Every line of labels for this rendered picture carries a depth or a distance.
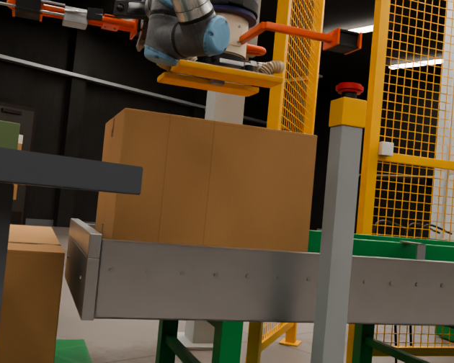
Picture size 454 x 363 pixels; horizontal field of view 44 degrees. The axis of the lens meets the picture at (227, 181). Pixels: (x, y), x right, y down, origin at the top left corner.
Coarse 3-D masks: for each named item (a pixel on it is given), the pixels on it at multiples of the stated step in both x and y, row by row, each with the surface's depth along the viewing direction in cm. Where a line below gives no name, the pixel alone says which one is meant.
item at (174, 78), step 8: (168, 72) 184; (160, 80) 189; (168, 80) 188; (176, 80) 186; (184, 80) 186; (192, 80) 187; (200, 80) 188; (208, 80) 189; (200, 88) 196; (208, 88) 195; (216, 88) 193; (224, 88) 192; (232, 88) 192; (240, 88) 193; (248, 88) 194; (256, 88) 195; (248, 96) 202
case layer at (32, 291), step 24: (24, 240) 173; (48, 240) 180; (24, 264) 146; (48, 264) 148; (24, 288) 146; (48, 288) 148; (24, 312) 146; (48, 312) 148; (0, 336) 144; (24, 336) 146; (48, 336) 147; (0, 360) 144; (24, 360) 145; (48, 360) 147
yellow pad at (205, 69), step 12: (180, 60) 166; (192, 60) 169; (204, 60) 173; (180, 72) 174; (192, 72) 173; (204, 72) 171; (216, 72) 170; (228, 72) 171; (240, 72) 172; (252, 72) 174; (252, 84) 183; (264, 84) 181; (276, 84) 180
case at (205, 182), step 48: (144, 144) 157; (192, 144) 162; (240, 144) 166; (288, 144) 172; (144, 192) 157; (192, 192) 161; (240, 192) 166; (288, 192) 172; (144, 240) 157; (192, 240) 161; (240, 240) 166; (288, 240) 171
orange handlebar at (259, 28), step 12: (12, 0) 161; (60, 12) 165; (96, 24) 173; (108, 24) 170; (120, 24) 172; (132, 24) 172; (264, 24) 163; (276, 24) 163; (240, 36) 178; (252, 36) 170; (300, 36) 166; (312, 36) 167; (324, 36) 168; (252, 48) 186; (264, 48) 188
